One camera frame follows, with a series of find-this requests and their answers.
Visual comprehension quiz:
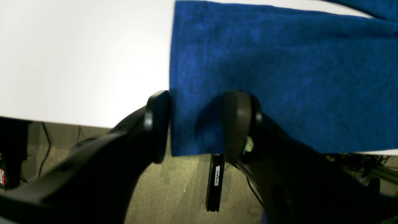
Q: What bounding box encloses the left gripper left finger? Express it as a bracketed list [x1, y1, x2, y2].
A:
[1, 91, 171, 224]

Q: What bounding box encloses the blue long-sleeve T-shirt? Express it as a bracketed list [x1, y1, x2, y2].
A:
[169, 0, 398, 156]

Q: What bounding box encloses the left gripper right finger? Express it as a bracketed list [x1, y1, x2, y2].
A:
[222, 91, 397, 224]

